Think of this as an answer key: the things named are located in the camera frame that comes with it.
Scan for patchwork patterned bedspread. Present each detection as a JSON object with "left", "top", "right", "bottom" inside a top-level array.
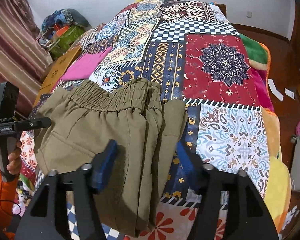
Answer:
[{"left": 17, "top": 0, "right": 271, "bottom": 240}]

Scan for person left hand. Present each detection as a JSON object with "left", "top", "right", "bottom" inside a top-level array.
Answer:
[{"left": 7, "top": 140, "right": 22, "bottom": 175}]

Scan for orange sleeve forearm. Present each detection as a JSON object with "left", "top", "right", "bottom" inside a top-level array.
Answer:
[{"left": 0, "top": 173, "right": 18, "bottom": 239}]

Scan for small white paper piece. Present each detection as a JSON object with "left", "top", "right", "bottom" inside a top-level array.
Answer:
[{"left": 285, "top": 88, "right": 295, "bottom": 100}]

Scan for striped maroon curtain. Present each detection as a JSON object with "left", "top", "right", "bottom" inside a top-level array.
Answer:
[{"left": 0, "top": 0, "right": 52, "bottom": 117}]

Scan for colourful fleece blanket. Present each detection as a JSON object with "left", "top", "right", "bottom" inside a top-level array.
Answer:
[{"left": 240, "top": 34, "right": 291, "bottom": 232}]

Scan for olive khaki pants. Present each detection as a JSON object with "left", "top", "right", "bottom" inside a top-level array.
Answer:
[{"left": 34, "top": 78, "right": 188, "bottom": 237}]

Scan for white paper strip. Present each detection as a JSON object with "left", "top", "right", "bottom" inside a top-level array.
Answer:
[{"left": 268, "top": 79, "right": 283, "bottom": 102}]

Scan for wooden bed frame board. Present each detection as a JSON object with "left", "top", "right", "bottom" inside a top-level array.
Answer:
[{"left": 33, "top": 45, "right": 82, "bottom": 107}]

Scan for pink folded garment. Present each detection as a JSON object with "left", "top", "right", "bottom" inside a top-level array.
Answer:
[{"left": 61, "top": 47, "right": 112, "bottom": 81}]

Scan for pile of clothes and bags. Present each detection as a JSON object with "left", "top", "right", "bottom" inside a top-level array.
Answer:
[{"left": 37, "top": 8, "right": 91, "bottom": 60}]

